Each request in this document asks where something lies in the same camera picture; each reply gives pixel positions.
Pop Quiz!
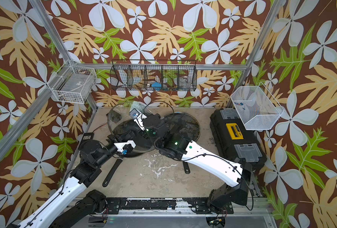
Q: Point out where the glass pot lid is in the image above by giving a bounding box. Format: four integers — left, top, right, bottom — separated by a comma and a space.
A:
107, 102, 158, 153
163, 112, 200, 141

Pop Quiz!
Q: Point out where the green microfibre cloth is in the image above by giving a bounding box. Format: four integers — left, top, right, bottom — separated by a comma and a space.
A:
131, 102, 145, 113

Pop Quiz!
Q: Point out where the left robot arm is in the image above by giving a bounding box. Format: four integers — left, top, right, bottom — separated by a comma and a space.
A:
8, 130, 136, 228

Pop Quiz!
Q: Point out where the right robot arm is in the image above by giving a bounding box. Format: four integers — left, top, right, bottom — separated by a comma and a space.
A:
129, 108, 252, 213

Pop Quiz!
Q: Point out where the left black frying pan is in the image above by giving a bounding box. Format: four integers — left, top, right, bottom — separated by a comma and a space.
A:
102, 120, 154, 187

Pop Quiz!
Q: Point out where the black frying pan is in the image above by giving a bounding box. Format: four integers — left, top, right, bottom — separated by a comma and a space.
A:
182, 161, 190, 174
102, 120, 154, 187

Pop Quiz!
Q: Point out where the black power adapter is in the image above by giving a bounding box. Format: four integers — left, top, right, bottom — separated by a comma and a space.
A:
78, 133, 94, 150

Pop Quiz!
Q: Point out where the blue object in basket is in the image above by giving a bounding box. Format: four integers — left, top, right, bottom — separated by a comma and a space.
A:
151, 82, 162, 91

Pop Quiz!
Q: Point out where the right black frying pan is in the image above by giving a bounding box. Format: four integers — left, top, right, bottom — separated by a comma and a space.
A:
182, 161, 190, 174

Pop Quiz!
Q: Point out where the black tool case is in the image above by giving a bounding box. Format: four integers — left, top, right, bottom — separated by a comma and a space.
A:
210, 108, 267, 171

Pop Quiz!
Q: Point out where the white mesh basket right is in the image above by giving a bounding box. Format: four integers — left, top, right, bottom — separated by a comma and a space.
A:
231, 85, 284, 131

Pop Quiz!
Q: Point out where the black wire basket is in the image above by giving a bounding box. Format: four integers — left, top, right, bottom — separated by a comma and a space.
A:
108, 60, 198, 91

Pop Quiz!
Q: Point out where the white wire basket left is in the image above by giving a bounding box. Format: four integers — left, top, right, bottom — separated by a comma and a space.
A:
48, 60, 97, 104

